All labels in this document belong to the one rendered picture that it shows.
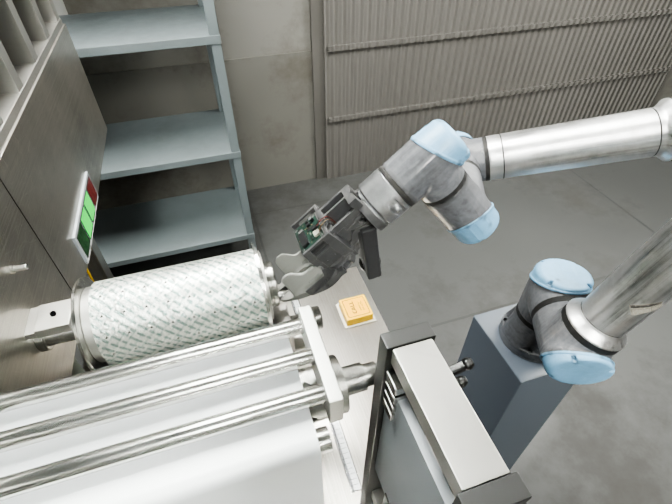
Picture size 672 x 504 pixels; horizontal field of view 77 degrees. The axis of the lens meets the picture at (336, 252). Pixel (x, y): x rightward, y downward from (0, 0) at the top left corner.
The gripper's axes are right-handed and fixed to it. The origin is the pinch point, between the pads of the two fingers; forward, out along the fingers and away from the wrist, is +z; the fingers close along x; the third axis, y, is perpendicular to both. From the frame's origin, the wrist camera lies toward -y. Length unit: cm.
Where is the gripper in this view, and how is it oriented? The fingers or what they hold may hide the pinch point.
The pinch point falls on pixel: (288, 292)
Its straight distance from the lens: 70.9
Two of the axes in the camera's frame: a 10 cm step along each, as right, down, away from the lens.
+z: -7.3, 6.3, 2.6
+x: 3.1, 6.5, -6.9
